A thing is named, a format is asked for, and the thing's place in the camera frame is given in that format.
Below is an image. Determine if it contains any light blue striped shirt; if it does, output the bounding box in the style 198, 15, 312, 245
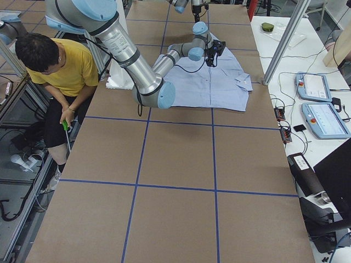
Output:
152, 48, 253, 112

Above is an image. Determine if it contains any person in yellow shirt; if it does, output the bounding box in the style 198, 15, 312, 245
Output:
15, 33, 99, 191

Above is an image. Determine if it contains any green handled tool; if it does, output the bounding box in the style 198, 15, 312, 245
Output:
62, 119, 71, 153

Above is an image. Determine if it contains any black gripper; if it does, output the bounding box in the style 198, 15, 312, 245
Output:
193, 4, 201, 22
206, 39, 226, 67

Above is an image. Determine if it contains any blue teach pendant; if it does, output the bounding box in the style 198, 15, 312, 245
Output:
301, 102, 350, 139
295, 72, 332, 102

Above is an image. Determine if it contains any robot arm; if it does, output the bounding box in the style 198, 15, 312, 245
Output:
167, 0, 211, 22
46, 0, 226, 108

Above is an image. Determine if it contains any green cloth pouch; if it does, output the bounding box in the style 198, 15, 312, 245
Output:
261, 22, 275, 32

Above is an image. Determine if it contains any lower blue teach pendant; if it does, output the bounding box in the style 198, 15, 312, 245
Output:
301, 102, 350, 139

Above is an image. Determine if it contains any aluminium frame post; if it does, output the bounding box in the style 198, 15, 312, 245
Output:
263, 0, 310, 85

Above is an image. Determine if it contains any upper blue teach pendant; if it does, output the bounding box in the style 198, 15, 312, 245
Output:
295, 72, 332, 102

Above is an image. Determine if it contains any black monitor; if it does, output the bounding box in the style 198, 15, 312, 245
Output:
314, 140, 350, 219

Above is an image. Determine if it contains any black phone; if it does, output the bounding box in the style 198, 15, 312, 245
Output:
293, 124, 307, 132

